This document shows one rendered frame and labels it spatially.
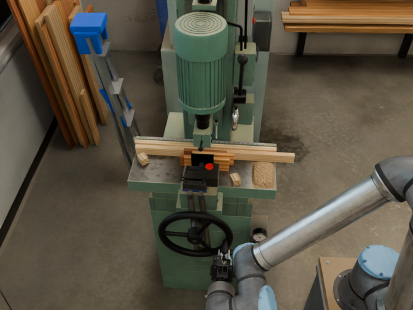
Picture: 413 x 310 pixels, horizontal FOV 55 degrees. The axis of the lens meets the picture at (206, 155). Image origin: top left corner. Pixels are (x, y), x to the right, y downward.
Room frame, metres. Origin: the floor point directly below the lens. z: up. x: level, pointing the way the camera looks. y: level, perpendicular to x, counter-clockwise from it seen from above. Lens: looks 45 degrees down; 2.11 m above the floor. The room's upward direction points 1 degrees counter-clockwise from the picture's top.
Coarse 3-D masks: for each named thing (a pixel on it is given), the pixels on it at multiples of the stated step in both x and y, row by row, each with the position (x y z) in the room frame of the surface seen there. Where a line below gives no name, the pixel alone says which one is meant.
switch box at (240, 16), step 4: (240, 0) 1.46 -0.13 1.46; (244, 0) 1.45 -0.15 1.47; (248, 0) 1.45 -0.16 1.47; (252, 0) 1.45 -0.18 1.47; (240, 4) 1.46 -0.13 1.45; (244, 4) 1.45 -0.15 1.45; (248, 4) 1.45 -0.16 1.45; (252, 4) 1.45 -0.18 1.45; (240, 8) 1.46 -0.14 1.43; (244, 8) 1.45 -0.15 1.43; (248, 8) 1.45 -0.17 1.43; (252, 8) 1.45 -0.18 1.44; (240, 12) 1.46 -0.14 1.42; (244, 12) 1.45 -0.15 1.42; (248, 12) 1.45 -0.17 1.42; (252, 12) 1.45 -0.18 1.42; (240, 16) 1.46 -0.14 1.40; (244, 16) 1.45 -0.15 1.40; (248, 16) 1.45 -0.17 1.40; (252, 16) 1.45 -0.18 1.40; (240, 20) 1.46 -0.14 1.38; (244, 20) 1.45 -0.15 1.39; (248, 20) 1.45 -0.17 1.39; (252, 20) 1.46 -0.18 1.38; (240, 24) 1.46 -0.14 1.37; (244, 24) 1.45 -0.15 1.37; (248, 24) 1.45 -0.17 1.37; (236, 28) 1.46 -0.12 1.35; (244, 28) 1.45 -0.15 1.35; (248, 28) 1.45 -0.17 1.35; (236, 32) 1.46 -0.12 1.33; (244, 32) 1.45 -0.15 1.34; (248, 32) 1.45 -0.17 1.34
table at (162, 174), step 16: (160, 160) 1.18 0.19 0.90; (176, 160) 1.18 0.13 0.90; (240, 160) 1.17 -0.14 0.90; (128, 176) 1.09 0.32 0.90; (144, 176) 1.09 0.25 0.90; (160, 176) 1.09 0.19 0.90; (176, 176) 1.09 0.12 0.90; (224, 176) 1.08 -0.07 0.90; (240, 176) 1.08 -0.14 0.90; (160, 192) 1.05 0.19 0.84; (176, 192) 1.04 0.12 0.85; (224, 192) 1.03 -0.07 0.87; (240, 192) 1.02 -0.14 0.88; (256, 192) 1.01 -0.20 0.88; (272, 192) 1.01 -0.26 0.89; (176, 208) 0.95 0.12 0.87
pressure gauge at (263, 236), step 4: (256, 228) 0.98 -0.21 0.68; (260, 228) 0.97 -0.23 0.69; (256, 232) 0.95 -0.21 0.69; (260, 232) 0.95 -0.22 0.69; (264, 232) 0.95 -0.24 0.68; (256, 236) 0.95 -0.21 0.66; (260, 236) 0.95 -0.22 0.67; (264, 236) 0.95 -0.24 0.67; (256, 240) 0.95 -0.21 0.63; (260, 240) 0.95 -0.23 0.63
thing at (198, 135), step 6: (210, 114) 1.27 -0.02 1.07; (210, 120) 1.24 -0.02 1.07; (210, 126) 1.20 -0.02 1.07; (198, 132) 1.16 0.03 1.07; (204, 132) 1.16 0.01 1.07; (210, 132) 1.16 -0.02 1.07; (198, 138) 1.15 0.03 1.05; (204, 138) 1.15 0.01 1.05; (210, 138) 1.15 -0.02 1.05; (198, 144) 1.15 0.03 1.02; (204, 144) 1.15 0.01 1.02; (210, 144) 1.15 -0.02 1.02
